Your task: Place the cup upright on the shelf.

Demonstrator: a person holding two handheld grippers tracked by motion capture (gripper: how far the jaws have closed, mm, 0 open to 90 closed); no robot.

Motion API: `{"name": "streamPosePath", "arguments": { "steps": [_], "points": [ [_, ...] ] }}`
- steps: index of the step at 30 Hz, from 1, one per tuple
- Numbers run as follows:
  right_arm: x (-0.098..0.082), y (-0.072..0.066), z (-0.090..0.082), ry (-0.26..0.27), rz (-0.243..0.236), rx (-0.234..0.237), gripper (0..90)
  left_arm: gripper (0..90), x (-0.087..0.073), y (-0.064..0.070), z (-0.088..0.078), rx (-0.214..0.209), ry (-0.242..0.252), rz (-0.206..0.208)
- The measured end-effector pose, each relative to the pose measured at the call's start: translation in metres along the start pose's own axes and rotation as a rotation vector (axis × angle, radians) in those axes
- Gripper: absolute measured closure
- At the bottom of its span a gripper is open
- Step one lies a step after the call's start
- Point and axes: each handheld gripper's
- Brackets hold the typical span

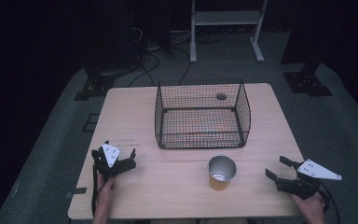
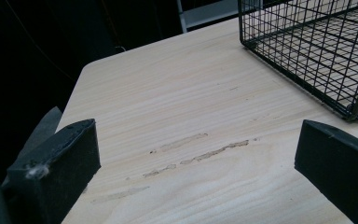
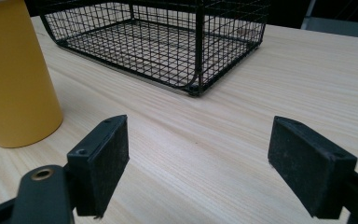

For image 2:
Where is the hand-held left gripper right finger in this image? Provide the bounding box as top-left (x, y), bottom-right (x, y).
top-left (294, 119), bottom-right (358, 224)

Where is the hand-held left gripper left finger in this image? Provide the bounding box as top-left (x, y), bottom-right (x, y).
top-left (1, 105), bottom-right (102, 224)

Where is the grey metal stand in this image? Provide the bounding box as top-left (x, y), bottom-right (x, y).
top-left (176, 0), bottom-right (241, 34)

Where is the black wire basket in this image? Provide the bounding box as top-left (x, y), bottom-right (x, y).
top-left (238, 0), bottom-right (358, 122)

